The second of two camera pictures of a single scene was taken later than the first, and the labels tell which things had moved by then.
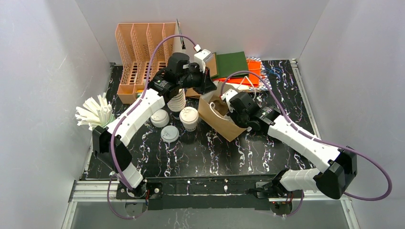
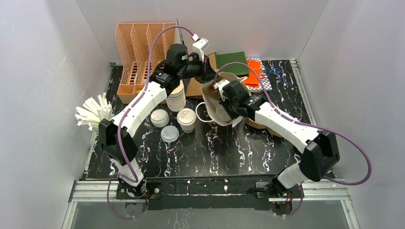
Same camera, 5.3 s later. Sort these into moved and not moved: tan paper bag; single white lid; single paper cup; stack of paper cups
Moved: tan paper bag
Not moved: stack of paper cups; single white lid; single paper cup
